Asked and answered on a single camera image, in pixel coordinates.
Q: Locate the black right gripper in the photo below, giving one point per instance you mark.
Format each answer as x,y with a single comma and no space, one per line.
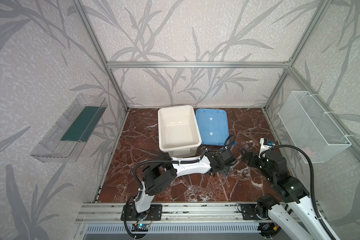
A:
253,159

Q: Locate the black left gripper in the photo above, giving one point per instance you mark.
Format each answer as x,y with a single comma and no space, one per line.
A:
227,163

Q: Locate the white plastic storage bin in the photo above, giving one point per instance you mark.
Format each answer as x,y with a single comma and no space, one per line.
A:
179,134

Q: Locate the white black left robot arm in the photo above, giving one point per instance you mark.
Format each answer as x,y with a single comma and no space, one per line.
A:
154,176

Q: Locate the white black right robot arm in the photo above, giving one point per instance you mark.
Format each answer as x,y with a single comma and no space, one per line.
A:
311,225

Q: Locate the blue plastic bin lid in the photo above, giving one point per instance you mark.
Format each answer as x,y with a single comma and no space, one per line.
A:
213,126

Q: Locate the white wire mesh basket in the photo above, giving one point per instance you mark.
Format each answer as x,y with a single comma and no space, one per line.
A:
311,128

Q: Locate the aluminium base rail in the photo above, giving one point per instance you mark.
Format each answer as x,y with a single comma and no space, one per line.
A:
176,212

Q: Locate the clear acrylic wall shelf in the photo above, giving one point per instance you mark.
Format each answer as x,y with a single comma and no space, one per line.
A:
67,138

